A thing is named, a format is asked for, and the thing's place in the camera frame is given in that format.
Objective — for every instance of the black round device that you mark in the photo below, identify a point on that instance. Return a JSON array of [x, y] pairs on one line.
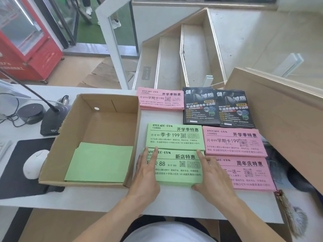
[[32, 113]]

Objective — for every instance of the person's right hand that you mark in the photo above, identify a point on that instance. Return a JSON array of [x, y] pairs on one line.
[[217, 183]]

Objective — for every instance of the stack of black flyers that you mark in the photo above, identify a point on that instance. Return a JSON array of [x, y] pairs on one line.
[[237, 110], [199, 108]]

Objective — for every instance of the person's left forearm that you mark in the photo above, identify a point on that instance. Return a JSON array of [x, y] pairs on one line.
[[111, 219]]

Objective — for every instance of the white railing frame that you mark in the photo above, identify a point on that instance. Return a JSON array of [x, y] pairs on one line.
[[111, 42]]

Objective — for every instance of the flattened cardboard sheets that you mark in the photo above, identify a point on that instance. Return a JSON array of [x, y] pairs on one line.
[[106, 73]]

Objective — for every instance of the light wooden board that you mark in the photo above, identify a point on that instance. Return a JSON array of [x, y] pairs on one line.
[[282, 118]]

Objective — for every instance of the black gooseneck desk microphone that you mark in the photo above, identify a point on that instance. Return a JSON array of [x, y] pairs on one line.
[[51, 123]]

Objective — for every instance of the person's white shirt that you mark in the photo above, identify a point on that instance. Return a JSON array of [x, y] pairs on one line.
[[164, 234]]

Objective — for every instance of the white computer mouse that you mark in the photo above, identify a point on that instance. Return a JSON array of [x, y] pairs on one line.
[[35, 165]]

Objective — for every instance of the brown cardboard box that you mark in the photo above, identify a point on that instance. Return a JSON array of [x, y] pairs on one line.
[[101, 123]]

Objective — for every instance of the black mouse pad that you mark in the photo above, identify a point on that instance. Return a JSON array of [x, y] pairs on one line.
[[15, 173]]

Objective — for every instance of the stack of pink flyers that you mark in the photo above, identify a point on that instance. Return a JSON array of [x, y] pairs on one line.
[[161, 99], [249, 176], [232, 143]]

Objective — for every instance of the stack of blank green sheets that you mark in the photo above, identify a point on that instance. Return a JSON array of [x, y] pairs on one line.
[[101, 163]]

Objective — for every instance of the red glass-door cooler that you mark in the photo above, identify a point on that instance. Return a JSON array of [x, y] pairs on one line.
[[25, 42]]

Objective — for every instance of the person's right forearm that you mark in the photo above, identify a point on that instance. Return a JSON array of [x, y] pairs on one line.
[[242, 221]]

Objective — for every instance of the stack of green flyers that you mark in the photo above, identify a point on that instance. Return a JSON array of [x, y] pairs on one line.
[[174, 138], [176, 171]]

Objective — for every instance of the wooden staircase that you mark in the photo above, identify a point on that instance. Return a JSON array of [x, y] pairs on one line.
[[176, 52]]

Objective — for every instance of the person's left hand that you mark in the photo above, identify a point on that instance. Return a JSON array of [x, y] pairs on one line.
[[145, 181]]

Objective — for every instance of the metal glass clamp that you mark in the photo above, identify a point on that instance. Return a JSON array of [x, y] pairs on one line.
[[292, 63], [209, 80]]

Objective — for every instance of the brown tassel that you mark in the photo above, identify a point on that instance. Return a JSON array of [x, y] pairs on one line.
[[295, 216]]

